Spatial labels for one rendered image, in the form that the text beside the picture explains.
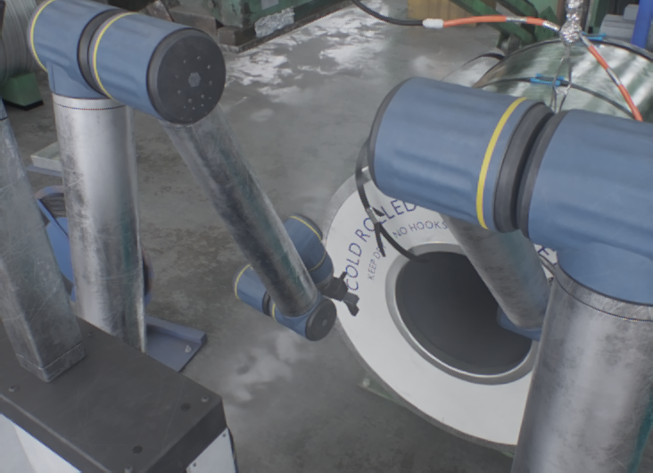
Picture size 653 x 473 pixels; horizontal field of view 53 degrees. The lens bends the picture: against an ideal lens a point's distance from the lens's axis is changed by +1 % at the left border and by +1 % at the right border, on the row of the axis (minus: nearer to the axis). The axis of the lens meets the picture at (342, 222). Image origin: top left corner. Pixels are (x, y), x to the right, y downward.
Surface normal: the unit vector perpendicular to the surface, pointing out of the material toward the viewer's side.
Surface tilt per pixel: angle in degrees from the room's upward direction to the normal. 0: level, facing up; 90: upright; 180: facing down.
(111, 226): 86
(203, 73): 90
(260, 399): 0
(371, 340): 90
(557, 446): 82
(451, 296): 39
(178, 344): 0
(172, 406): 0
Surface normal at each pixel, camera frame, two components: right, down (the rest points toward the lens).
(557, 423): -0.78, 0.24
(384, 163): -0.58, 0.45
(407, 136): -0.51, -0.07
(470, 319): 0.16, -0.75
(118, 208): 0.64, 0.37
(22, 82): 0.84, 0.27
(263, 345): -0.03, -0.84
